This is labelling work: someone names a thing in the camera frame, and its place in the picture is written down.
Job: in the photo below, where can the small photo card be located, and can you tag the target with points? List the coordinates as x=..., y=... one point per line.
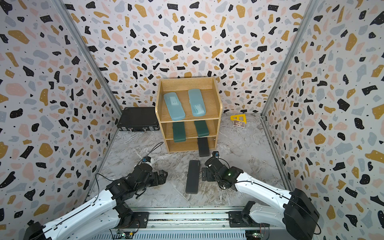
x=239, y=124

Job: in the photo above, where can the wooden three-tier shelf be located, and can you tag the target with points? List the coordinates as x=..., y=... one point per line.
x=214, y=109

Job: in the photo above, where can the black pencil case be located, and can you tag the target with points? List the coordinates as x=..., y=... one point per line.
x=203, y=146
x=192, y=185

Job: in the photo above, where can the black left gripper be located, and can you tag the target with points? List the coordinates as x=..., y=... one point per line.
x=157, y=182

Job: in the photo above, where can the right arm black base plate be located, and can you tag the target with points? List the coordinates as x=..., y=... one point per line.
x=238, y=220

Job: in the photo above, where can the yellow triangle ruler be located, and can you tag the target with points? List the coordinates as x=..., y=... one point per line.
x=240, y=118

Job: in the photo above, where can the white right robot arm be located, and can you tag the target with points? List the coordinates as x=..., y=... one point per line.
x=294, y=210

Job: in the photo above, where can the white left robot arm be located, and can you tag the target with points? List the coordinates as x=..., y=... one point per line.
x=108, y=210

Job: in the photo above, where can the dark green pencil case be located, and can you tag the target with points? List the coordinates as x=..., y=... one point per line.
x=202, y=129
x=179, y=133

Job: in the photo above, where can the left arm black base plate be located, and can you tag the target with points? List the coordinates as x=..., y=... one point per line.
x=136, y=220

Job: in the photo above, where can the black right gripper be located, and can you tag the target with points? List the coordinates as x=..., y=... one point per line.
x=207, y=175

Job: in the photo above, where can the light blue pencil case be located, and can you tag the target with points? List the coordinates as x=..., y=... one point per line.
x=174, y=106
x=197, y=103

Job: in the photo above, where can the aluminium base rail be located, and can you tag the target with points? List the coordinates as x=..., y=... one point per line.
x=193, y=224

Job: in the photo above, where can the black briefcase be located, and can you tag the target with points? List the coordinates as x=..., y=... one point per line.
x=138, y=119

